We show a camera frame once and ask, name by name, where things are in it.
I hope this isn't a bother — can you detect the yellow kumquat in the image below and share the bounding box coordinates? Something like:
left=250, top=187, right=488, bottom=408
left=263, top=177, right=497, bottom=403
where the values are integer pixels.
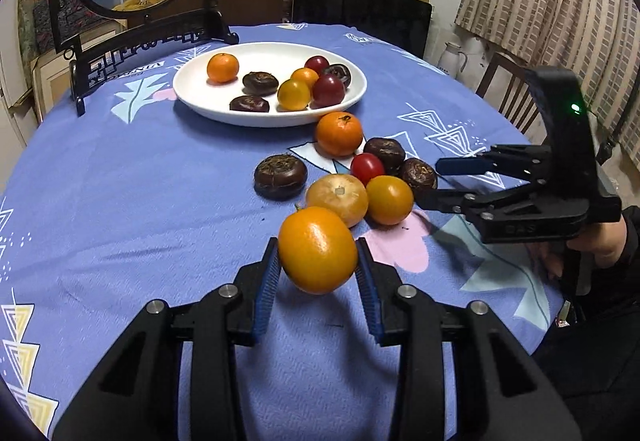
left=366, top=176, right=414, bottom=225

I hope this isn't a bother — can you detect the orange kumquat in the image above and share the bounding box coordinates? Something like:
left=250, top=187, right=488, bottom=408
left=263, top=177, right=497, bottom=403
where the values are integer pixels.
left=278, top=206, right=358, bottom=295
left=291, top=68, right=319, bottom=89

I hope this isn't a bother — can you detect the dark red plum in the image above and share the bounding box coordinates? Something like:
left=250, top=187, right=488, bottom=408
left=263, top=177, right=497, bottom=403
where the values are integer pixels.
left=311, top=74, right=346, bottom=108

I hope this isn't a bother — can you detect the yellow orange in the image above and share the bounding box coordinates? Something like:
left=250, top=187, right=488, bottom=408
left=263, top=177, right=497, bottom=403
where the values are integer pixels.
left=277, top=79, right=311, bottom=111

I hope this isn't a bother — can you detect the right hand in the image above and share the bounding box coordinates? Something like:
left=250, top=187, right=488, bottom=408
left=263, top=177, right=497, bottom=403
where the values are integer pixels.
left=527, top=217, right=627, bottom=277

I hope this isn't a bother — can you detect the wooden chair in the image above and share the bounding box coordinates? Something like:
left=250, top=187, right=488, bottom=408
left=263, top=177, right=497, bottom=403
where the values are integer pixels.
left=476, top=52, right=547, bottom=144

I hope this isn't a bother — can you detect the dark water chestnut middle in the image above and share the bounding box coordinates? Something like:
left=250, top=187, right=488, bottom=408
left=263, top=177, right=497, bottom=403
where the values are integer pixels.
left=363, top=137, right=406, bottom=175

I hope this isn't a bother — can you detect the white thermos jug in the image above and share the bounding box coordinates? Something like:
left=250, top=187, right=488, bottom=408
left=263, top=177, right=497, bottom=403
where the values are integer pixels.
left=437, top=42, right=469, bottom=78

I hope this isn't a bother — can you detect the red cherry tomato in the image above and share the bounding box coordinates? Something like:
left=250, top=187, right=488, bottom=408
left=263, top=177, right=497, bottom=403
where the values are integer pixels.
left=350, top=153, right=385, bottom=186

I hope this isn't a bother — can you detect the pale peeled tangerine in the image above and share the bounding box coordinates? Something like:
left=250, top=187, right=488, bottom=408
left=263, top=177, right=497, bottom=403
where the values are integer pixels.
left=305, top=174, right=369, bottom=227

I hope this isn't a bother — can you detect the orange tangerine near plate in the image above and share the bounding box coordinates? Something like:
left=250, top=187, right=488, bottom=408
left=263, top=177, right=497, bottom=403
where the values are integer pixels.
left=314, top=112, right=363, bottom=157

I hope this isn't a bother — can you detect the dark water chestnut top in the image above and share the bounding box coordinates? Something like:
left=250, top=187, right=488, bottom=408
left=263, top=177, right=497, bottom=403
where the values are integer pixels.
left=322, top=63, right=352, bottom=88

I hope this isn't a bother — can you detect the large dark water chestnut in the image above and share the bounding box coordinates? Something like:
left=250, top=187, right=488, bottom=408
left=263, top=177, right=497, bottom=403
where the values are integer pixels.
left=254, top=154, right=308, bottom=201

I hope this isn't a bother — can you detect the red plum behind finger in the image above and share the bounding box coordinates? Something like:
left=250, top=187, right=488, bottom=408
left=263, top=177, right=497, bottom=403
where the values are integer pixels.
left=305, top=56, right=330, bottom=75

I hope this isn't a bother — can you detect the blue patterned tablecloth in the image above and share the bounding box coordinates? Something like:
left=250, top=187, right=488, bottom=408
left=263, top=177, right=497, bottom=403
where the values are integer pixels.
left=1, top=24, right=562, bottom=440

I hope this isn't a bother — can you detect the black board behind table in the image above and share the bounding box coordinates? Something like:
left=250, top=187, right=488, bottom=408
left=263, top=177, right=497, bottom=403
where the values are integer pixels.
left=292, top=0, right=432, bottom=58

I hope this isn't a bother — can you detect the dark water chestnut alone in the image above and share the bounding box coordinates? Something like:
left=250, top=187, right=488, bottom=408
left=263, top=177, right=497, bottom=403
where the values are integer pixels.
left=229, top=94, right=270, bottom=113

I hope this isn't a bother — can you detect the dark water chestnut upper left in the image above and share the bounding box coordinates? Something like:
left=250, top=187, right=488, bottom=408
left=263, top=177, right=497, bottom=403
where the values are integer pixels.
left=242, top=72, right=279, bottom=97

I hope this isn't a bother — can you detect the white oval plate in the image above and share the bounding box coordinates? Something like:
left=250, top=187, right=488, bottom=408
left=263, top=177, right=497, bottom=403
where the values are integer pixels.
left=172, top=42, right=368, bottom=128

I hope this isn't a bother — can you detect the orange tangerine left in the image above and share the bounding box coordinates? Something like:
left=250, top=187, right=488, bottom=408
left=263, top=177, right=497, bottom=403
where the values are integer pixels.
left=206, top=52, right=240, bottom=84

